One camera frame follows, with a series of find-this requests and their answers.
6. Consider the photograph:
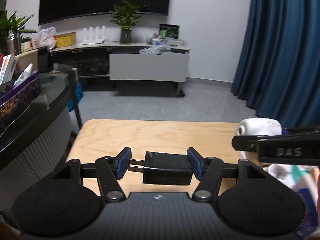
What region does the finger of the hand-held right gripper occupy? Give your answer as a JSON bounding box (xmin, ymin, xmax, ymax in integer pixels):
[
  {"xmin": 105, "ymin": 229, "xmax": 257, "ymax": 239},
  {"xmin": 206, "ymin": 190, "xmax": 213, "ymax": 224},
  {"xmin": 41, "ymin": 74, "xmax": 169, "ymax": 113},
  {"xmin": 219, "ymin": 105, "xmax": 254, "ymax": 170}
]
[
  {"xmin": 232, "ymin": 131, "xmax": 320, "ymax": 166},
  {"xmin": 282, "ymin": 127, "xmax": 320, "ymax": 135}
]

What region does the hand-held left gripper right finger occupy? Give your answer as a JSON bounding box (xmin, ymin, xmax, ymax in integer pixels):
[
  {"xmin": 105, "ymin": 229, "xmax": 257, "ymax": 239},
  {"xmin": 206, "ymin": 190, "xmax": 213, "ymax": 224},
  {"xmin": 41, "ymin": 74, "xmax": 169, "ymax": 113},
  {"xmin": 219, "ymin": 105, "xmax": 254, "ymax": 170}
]
[{"xmin": 187, "ymin": 147, "xmax": 270, "ymax": 203}]

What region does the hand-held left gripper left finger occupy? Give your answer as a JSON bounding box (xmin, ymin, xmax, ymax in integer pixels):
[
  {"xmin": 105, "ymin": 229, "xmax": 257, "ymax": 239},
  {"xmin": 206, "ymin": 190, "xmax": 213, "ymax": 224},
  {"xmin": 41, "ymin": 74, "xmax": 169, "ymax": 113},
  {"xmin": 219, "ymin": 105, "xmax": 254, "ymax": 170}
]
[{"xmin": 51, "ymin": 147, "xmax": 132, "ymax": 203}]

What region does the teal and white carton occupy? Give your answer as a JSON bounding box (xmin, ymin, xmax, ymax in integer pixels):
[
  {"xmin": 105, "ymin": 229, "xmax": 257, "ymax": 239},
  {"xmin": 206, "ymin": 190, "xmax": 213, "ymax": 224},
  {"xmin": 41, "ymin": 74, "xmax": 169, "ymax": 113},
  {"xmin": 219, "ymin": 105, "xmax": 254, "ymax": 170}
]
[{"xmin": 267, "ymin": 164, "xmax": 314, "ymax": 189}]

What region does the black plug charger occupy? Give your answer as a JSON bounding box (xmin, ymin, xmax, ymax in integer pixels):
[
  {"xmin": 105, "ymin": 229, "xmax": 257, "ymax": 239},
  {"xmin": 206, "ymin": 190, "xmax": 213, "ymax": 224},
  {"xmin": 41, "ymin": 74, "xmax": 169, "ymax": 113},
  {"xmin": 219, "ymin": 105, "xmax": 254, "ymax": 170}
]
[{"xmin": 129, "ymin": 151, "xmax": 192, "ymax": 186}]

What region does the white mosquito heater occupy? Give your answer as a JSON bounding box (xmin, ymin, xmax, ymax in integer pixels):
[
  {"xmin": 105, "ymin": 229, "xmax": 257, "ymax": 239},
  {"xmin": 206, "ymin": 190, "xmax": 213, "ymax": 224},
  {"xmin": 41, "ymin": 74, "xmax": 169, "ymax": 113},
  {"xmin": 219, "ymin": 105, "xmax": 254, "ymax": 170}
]
[{"xmin": 234, "ymin": 118, "xmax": 282, "ymax": 161}]

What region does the blue curtain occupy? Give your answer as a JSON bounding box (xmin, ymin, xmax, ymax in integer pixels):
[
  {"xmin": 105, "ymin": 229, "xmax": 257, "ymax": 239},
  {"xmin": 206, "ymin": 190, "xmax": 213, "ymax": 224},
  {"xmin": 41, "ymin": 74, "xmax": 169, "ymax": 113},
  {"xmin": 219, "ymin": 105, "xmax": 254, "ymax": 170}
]
[{"xmin": 230, "ymin": 0, "xmax": 320, "ymax": 130}]

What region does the black round coffee table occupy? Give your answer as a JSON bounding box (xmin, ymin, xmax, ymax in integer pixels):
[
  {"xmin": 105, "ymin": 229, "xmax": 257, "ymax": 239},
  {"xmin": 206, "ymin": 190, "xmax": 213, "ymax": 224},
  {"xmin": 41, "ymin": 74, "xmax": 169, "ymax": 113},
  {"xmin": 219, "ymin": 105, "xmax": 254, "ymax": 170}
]
[{"xmin": 0, "ymin": 64, "xmax": 83, "ymax": 205}]

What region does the grey tv stand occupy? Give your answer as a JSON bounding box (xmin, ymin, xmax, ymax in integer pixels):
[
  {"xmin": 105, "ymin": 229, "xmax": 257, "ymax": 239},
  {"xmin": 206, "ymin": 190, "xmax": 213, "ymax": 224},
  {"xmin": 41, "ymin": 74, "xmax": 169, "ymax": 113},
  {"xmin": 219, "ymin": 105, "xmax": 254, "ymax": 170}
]
[{"xmin": 49, "ymin": 41, "xmax": 191, "ymax": 98}]

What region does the pile of clear plastic bags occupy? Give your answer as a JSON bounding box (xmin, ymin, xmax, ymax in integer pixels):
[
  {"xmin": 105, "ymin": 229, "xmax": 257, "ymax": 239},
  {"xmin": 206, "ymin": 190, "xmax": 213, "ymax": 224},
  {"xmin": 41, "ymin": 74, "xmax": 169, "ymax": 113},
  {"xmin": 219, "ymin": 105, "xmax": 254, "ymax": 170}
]
[{"xmin": 139, "ymin": 36, "xmax": 188, "ymax": 55}]

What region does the purple gold-patterned tray box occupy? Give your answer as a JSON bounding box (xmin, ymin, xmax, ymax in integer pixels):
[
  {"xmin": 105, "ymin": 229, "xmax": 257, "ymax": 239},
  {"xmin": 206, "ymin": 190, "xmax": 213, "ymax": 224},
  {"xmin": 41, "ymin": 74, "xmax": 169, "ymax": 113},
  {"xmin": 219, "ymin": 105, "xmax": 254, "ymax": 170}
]
[{"xmin": 0, "ymin": 70, "xmax": 42, "ymax": 137}]

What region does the potted plant in glass vase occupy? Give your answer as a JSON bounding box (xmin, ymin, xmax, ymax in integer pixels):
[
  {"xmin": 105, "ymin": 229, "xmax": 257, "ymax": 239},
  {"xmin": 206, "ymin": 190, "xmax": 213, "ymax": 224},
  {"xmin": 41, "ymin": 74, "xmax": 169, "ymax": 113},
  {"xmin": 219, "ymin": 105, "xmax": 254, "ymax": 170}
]
[{"xmin": 109, "ymin": 0, "xmax": 149, "ymax": 44}]

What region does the white router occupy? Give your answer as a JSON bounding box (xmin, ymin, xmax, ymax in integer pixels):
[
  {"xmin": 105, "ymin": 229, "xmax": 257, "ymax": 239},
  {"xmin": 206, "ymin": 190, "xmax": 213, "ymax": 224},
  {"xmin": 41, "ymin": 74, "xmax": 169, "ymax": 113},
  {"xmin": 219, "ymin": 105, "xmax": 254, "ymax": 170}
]
[{"xmin": 79, "ymin": 26, "xmax": 106, "ymax": 45}]

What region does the white dropper bottle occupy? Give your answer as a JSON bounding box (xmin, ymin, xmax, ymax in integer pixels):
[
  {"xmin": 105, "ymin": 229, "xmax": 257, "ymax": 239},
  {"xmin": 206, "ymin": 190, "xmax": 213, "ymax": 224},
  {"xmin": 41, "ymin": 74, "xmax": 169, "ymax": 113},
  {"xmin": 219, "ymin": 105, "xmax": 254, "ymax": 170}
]
[{"xmin": 14, "ymin": 64, "xmax": 34, "ymax": 88}]

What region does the black green box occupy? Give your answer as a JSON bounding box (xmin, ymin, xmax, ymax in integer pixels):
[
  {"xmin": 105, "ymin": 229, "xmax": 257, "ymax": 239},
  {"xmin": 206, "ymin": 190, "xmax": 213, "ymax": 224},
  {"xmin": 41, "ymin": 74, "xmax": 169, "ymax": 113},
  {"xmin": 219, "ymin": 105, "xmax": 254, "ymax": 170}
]
[{"xmin": 159, "ymin": 24, "xmax": 180, "ymax": 39}]

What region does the yellow tin box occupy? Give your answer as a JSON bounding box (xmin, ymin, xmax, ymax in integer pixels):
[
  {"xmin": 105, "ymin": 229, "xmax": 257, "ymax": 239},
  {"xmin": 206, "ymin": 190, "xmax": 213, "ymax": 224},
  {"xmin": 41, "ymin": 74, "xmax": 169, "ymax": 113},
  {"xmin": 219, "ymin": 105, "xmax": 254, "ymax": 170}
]
[{"xmin": 55, "ymin": 32, "xmax": 77, "ymax": 48}]

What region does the beige paper container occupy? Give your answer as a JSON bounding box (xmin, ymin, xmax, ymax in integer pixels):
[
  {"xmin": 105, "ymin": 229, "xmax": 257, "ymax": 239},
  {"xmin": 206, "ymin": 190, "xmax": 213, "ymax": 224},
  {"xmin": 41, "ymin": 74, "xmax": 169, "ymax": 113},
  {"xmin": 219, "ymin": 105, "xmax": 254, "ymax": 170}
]
[{"xmin": 16, "ymin": 49, "xmax": 39, "ymax": 72}]

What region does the white plastic bag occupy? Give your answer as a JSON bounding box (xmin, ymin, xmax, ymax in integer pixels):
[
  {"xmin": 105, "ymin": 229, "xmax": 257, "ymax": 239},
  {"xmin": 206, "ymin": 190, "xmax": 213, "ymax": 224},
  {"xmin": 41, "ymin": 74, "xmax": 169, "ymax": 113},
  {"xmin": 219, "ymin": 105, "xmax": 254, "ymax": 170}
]
[{"xmin": 31, "ymin": 27, "xmax": 57, "ymax": 49}]

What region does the white blue medicine box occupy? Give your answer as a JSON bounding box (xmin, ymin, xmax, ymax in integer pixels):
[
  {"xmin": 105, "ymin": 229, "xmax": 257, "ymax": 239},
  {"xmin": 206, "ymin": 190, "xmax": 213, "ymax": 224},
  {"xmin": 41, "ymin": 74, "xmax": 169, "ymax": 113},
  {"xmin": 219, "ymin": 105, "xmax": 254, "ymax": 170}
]
[{"xmin": 0, "ymin": 54, "xmax": 18, "ymax": 84}]

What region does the leafy green plant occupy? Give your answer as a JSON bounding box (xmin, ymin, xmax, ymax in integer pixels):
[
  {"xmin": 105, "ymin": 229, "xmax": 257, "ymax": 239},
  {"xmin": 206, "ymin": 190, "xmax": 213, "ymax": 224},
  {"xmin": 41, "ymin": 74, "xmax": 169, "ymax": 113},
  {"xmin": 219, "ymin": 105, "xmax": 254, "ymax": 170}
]
[{"xmin": 0, "ymin": 10, "xmax": 38, "ymax": 54}]

